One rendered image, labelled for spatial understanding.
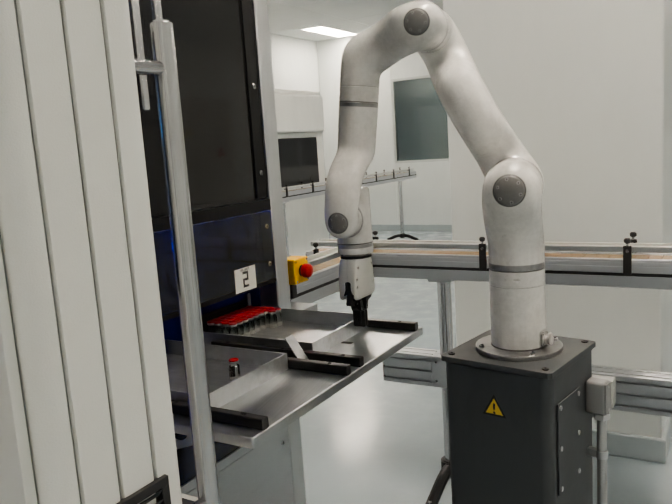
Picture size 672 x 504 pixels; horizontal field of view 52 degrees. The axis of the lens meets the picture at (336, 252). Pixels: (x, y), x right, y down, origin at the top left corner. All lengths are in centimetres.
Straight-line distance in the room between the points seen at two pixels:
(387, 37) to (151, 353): 97
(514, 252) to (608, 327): 153
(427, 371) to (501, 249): 118
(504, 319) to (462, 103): 47
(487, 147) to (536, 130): 139
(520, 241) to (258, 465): 90
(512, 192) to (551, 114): 152
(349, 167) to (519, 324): 50
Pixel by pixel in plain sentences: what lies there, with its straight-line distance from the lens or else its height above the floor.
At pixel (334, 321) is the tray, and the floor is 89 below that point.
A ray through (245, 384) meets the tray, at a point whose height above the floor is 90.
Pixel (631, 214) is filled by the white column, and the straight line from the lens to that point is 289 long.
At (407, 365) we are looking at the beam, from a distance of 263.
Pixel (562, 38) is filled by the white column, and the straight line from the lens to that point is 293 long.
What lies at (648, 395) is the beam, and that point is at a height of 49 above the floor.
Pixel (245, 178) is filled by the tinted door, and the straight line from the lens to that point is 176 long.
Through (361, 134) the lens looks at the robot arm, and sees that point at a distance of 156.
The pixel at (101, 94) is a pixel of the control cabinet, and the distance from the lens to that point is 69.
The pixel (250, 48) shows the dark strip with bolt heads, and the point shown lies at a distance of 182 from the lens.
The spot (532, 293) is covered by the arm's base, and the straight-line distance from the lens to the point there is 153.
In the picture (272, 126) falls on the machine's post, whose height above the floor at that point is 140.
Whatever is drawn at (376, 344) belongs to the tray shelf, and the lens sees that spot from 159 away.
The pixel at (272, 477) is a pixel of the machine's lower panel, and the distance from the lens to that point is 195.
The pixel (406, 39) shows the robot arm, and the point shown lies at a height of 154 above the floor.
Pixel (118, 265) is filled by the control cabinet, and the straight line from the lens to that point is 70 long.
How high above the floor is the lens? 134
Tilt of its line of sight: 9 degrees down
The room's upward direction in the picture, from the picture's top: 4 degrees counter-clockwise
